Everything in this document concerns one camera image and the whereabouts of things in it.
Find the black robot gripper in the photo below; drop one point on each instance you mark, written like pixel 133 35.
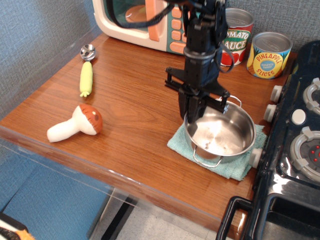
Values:
pixel 197 84

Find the stainless steel two-handled pan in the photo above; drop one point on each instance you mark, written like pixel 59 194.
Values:
pixel 219 137

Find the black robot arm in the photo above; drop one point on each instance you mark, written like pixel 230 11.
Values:
pixel 205 26

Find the teal toy microwave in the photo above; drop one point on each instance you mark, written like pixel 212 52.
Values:
pixel 122 20

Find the grey stove knob middle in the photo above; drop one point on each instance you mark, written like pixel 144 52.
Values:
pixel 269 112

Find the grey stove knob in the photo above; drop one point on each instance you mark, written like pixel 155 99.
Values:
pixel 254 157
pixel 269 112
pixel 276 93

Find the light teal folded cloth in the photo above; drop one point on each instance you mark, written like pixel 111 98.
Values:
pixel 235 167

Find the grey stove knob rear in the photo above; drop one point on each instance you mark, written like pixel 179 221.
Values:
pixel 276 93

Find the grey stove knob front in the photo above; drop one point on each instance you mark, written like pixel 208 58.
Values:
pixel 254 157

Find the pineapple slices can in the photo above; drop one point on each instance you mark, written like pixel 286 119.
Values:
pixel 269 53

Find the tomato sauce can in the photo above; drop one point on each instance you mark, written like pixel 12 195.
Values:
pixel 240 24

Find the plush mushroom toy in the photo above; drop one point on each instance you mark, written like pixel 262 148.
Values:
pixel 85 118

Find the black toy stove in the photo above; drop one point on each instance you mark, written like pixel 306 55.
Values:
pixel 286 201

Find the orange fuzzy object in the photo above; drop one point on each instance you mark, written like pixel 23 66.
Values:
pixel 22 235

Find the scoop with yellow-green handle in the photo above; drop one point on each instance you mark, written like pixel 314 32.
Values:
pixel 87 53

